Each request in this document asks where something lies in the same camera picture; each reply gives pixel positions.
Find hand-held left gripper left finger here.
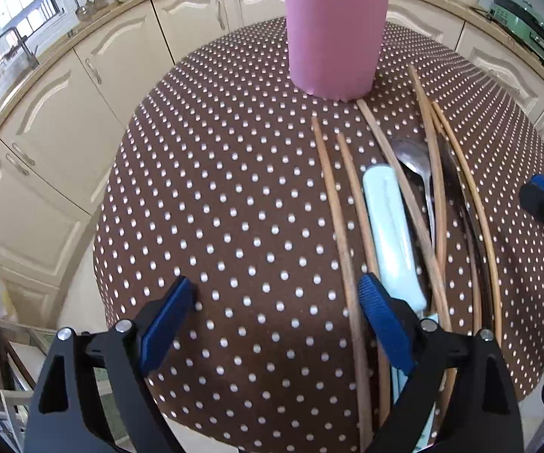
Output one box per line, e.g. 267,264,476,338
23,275,193,453

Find cream kitchen base cabinets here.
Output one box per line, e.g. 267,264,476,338
0,0,544,322

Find steel spoon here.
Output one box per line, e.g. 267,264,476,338
390,137,438,251

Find brown polka dot tablecloth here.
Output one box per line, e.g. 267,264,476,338
93,16,544,453

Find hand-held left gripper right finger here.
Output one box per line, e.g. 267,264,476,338
357,273,524,453

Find light blue utensil handle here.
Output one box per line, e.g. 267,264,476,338
362,164,440,453

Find steel faucet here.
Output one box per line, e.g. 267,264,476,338
0,26,39,64

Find green countertop appliance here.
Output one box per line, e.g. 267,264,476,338
488,0,544,64

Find pink utensil holder cup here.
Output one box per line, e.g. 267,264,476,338
282,0,391,102

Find wooden chopstick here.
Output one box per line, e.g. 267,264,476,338
356,99,454,333
430,100,504,345
311,116,374,453
463,217,483,336
406,63,448,277
335,132,392,428

